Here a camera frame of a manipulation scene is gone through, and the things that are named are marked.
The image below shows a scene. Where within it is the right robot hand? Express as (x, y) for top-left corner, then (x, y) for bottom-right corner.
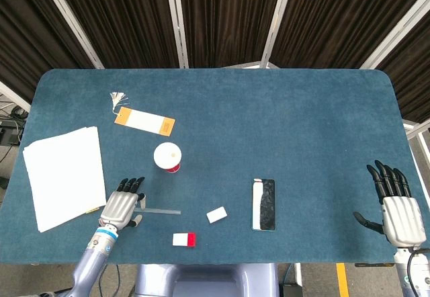
(353, 160), (426, 247)

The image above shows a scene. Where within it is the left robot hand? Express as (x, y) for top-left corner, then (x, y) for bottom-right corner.
(99, 176), (147, 229)

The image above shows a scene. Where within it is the transparent plastic straw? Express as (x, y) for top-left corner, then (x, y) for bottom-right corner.
(133, 208), (181, 216)

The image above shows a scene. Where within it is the red paper cup white lid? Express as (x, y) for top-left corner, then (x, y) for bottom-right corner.
(153, 142), (183, 174)

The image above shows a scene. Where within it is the blue-grey carpeted table surface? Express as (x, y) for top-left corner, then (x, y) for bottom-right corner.
(0, 68), (430, 266)

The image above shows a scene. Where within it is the stack of white paper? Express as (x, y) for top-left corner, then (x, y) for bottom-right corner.
(22, 126), (108, 233)

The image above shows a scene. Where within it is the white and red block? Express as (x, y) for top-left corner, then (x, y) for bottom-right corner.
(172, 232), (196, 248)

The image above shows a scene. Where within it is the yellow floor tape strip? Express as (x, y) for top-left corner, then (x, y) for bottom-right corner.
(336, 263), (350, 297)

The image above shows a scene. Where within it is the orange white bookmark with tassel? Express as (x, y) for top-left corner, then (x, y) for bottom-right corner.
(109, 91), (177, 136)

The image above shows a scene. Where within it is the small white box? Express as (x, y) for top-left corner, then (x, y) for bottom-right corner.
(206, 206), (228, 224)

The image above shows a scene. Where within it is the grey robot torso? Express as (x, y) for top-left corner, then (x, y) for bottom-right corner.
(133, 263), (280, 297)

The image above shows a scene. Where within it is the black box on floor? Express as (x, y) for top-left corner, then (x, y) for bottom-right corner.
(281, 284), (305, 297)

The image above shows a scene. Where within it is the dark brown curtain panel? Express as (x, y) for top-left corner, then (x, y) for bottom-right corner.
(268, 0), (430, 69)
(0, 0), (97, 103)
(177, 0), (286, 69)
(53, 0), (181, 69)
(376, 14), (430, 123)

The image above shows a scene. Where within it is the black smartphone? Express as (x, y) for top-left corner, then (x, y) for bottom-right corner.
(251, 177), (276, 232)

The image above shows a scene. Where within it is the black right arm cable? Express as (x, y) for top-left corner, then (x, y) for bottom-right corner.
(405, 247), (428, 293)

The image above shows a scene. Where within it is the black equipment with cables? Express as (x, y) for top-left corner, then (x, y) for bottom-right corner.
(0, 105), (30, 147)

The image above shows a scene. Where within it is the white partition frame post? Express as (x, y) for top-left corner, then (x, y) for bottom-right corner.
(36, 0), (105, 69)
(163, 0), (189, 69)
(260, 0), (298, 69)
(358, 0), (430, 70)

